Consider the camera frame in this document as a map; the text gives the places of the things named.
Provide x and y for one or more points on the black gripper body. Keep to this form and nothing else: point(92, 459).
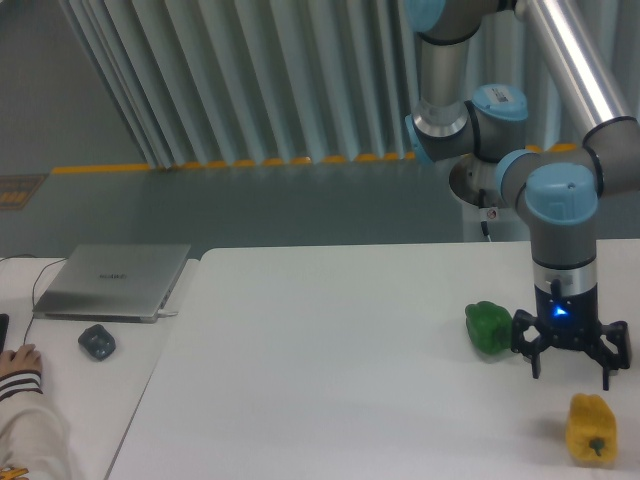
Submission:
point(569, 323)

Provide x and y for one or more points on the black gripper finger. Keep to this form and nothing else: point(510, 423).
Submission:
point(608, 345)
point(522, 321)

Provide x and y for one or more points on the yellow bell pepper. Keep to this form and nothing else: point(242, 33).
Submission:
point(591, 430)

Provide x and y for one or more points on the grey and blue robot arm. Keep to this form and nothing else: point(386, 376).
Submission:
point(555, 194)

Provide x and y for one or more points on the cream striped sleeve forearm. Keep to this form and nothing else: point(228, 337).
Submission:
point(34, 435)

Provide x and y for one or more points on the green bell pepper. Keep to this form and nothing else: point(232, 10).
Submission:
point(489, 327)

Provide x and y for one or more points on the person's hand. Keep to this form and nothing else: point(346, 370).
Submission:
point(9, 365)

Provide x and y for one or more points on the silver laptop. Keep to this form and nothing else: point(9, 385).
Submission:
point(114, 282)

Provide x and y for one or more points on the grey pleated curtain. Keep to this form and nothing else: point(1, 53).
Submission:
point(263, 81)

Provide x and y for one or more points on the dark grey earbuds case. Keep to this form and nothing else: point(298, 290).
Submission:
point(97, 342)

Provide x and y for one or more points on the black keyboard edge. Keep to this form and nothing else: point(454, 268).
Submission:
point(4, 324)

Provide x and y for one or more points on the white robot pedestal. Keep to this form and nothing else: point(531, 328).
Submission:
point(485, 217)

